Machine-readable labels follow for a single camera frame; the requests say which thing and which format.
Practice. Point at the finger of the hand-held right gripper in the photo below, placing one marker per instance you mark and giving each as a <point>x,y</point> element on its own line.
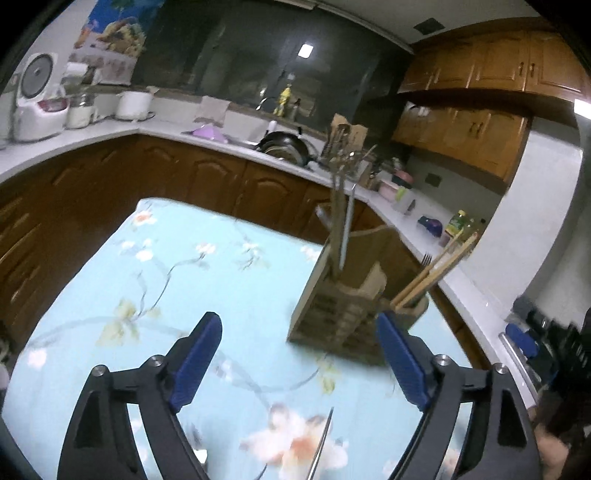
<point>521,340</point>

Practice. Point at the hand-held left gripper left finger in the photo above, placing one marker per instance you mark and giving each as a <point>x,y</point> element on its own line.
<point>198,360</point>

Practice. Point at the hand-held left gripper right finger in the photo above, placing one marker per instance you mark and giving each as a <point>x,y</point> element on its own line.
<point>401,364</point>

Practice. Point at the wooden utensil holder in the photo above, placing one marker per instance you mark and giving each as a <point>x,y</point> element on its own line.
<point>341,304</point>

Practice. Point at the wooden chopstick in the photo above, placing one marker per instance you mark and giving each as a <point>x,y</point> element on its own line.
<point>431,284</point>
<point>443,267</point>

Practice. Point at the metal fork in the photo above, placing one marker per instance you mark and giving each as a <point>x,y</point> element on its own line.
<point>427,261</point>

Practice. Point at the thin metal utensil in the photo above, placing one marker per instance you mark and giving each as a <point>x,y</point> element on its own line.
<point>322,443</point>

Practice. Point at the silver metal utensil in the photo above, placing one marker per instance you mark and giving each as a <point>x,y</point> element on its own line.
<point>347,226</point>

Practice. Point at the metal spoon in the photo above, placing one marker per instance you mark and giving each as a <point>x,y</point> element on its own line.
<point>334,217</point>

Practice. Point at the tall utensils in holder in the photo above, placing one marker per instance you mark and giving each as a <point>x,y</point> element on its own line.
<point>355,161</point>

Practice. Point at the person's right hand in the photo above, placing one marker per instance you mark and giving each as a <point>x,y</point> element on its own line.
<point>554,454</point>

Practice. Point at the floral light blue tablecloth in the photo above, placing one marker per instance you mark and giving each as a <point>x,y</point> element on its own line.
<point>184,286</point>

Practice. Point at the yellow green drink bottle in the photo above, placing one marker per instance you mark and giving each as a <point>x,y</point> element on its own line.
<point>456,224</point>

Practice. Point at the purple and blue gadget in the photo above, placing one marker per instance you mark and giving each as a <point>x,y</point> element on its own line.
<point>430,226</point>

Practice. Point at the white plastic cup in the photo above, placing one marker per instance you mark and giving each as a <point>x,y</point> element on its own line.
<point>405,201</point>

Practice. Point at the pink plastic basin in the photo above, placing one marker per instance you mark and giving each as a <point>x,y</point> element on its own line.
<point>388,190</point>

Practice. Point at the stack of bowls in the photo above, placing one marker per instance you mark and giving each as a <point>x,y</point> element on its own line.
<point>403,177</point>

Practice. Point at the wooden lower cabinets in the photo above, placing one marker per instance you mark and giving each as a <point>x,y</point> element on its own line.
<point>115,175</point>

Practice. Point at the wooden cabinets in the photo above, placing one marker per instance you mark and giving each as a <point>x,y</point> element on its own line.
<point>115,175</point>
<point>485,78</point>

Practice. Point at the kitchen sink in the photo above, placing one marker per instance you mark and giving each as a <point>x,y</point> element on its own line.
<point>244,138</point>

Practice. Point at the black wok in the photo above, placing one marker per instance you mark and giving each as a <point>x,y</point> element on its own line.
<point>286,145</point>

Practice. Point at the small white bottle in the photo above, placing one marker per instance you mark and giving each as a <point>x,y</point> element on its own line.
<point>273,127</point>

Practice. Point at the beige dishcloth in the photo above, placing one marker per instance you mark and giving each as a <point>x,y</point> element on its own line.
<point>212,110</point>

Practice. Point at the white ceramic cooker pot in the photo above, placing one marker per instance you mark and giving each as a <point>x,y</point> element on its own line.
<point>134,105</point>

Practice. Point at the wooden upper cabinets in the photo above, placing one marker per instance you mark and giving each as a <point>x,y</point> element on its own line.
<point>485,78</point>

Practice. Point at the metal faucet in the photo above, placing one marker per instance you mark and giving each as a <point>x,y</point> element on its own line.
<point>264,102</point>

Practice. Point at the dark slim bottle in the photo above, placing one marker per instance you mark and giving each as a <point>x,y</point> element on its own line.
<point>296,110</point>

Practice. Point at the yellow detergent bottle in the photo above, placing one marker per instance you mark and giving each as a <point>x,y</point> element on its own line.
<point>283,101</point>

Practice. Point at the white rice cooker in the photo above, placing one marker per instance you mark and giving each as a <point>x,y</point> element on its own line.
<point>37,101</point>

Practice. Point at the white paper towel roll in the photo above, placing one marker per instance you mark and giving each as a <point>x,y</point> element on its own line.
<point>76,73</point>

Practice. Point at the dark kitchen window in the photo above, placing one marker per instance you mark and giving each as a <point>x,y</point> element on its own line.
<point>258,50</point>

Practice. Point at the dark ceiling vent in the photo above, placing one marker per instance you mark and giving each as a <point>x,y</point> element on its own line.
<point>428,26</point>

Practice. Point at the dark wall outlet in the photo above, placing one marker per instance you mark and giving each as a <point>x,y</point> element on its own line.
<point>433,179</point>

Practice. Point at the fruit and palm wall poster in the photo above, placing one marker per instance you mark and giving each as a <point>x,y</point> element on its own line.
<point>115,37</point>

